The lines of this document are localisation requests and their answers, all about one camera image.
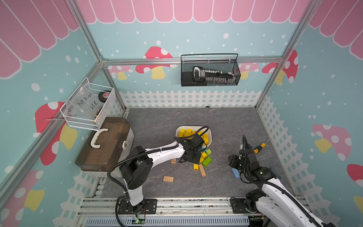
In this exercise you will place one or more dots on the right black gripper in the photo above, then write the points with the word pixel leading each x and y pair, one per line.
pixel 233 160

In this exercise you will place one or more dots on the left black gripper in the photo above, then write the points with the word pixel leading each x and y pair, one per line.
pixel 197 159

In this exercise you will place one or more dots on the small yellow cube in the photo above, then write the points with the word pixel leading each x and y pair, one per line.
pixel 206 139

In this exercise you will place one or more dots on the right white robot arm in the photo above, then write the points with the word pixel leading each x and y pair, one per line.
pixel 271 198

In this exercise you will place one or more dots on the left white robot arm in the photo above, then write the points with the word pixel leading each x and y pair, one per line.
pixel 131 173

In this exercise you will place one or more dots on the light blue block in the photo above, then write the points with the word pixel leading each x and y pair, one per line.
pixel 236 173

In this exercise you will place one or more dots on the small green cube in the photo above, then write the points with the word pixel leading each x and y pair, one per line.
pixel 208 151

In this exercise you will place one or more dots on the white plastic tub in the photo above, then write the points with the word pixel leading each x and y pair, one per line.
pixel 190 130

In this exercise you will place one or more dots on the yellow black screwdriver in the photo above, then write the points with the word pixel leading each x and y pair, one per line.
pixel 258 148

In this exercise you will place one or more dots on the right natural wooden plank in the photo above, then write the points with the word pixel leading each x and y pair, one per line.
pixel 202 170

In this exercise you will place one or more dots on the socket wrench set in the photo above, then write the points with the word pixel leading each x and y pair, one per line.
pixel 201 75

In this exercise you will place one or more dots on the black tape roll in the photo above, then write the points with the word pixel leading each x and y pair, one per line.
pixel 104 95

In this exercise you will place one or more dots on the black wire mesh basket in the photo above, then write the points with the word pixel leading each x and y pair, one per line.
pixel 216 62

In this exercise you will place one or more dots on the brown toolbox with white handle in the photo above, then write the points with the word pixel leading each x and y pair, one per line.
pixel 106 147

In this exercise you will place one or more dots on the clear wall-mounted bin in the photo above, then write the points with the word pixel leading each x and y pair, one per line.
pixel 84 110

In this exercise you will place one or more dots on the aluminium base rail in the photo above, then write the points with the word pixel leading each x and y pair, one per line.
pixel 169 212

